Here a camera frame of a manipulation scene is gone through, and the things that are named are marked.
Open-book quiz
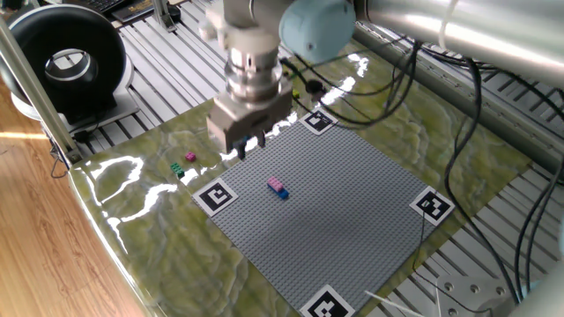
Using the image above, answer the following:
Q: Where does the white cable tie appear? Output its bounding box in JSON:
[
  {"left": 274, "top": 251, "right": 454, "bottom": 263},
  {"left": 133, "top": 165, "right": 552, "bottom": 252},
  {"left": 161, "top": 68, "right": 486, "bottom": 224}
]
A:
[{"left": 364, "top": 289, "right": 427, "bottom": 317}]

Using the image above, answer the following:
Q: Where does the grey Lego baseplate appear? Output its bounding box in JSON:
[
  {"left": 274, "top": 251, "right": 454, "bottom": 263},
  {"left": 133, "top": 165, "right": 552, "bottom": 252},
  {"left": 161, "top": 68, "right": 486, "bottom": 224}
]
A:
[{"left": 191, "top": 109, "right": 456, "bottom": 317}]

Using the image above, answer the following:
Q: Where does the spiral pattern fiducial marker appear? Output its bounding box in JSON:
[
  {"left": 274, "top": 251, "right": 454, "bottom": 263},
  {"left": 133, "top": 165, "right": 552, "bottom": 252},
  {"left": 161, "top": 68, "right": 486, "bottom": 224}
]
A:
[{"left": 192, "top": 177, "right": 240, "bottom": 217}]

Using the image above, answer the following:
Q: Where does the thin black cable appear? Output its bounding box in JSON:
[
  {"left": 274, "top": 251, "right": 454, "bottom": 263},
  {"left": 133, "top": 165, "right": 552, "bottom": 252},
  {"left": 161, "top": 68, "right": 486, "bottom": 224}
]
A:
[{"left": 412, "top": 210, "right": 490, "bottom": 314}]

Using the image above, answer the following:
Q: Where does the blue long Lego brick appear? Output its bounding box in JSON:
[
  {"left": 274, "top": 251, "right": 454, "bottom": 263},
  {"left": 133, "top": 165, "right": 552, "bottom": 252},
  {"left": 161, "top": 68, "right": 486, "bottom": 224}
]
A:
[{"left": 265, "top": 182, "right": 291, "bottom": 201}]

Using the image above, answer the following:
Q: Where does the black white fiducial marker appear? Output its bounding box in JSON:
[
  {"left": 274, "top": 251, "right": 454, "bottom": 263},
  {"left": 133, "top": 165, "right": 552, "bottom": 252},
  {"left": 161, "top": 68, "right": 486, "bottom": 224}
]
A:
[
  {"left": 408, "top": 185, "right": 456, "bottom": 227},
  {"left": 298, "top": 108, "right": 339, "bottom": 136},
  {"left": 298, "top": 284, "right": 356, "bottom": 317}
]

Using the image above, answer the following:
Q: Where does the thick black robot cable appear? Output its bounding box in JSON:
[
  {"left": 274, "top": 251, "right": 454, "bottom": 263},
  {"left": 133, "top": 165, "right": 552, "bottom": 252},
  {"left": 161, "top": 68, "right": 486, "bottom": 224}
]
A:
[{"left": 442, "top": 56, "right": 564, "bottom": 305}]

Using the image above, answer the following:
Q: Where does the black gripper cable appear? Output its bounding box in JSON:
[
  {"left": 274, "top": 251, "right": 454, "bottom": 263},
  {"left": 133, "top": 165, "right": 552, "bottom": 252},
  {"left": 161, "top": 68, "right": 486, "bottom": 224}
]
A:
[{"left": 281, "top": 39, "right": 424, "bottom": 129}]

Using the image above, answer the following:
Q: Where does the black ring shaped device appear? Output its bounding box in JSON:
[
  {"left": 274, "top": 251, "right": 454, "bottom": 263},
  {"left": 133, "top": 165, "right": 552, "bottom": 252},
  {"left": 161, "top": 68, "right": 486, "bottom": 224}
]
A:
[{"left": 6, "top": 3, "right": 136, "bottom": 127}]

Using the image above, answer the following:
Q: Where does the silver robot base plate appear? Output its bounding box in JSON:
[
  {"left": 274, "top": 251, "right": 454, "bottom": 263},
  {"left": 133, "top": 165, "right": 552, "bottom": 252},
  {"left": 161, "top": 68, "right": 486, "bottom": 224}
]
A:
[{"left": 434, "top": 275, "right": 530, "bottom": 317}]

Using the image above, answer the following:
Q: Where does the aluminium frame profile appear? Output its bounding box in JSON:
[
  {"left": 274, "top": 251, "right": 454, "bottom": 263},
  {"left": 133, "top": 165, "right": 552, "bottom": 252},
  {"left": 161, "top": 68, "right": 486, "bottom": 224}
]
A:
[{"left": 0, "top": 17, "right": 83, "bottom": 166}]

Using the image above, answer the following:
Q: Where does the black notebook gold print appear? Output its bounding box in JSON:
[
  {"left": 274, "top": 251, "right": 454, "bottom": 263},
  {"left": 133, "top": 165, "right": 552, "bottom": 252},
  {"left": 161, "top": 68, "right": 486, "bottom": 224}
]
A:
[{"left": 109, "top": 0, "right": 156, "bottom": 24}]

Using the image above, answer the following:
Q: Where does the silver Schunk gripper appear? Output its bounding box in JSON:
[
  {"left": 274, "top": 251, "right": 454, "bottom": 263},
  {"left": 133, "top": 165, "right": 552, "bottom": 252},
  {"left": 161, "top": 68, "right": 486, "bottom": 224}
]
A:
[{"left": 205, "top": 87, "right": 294, "bottom": 160}]

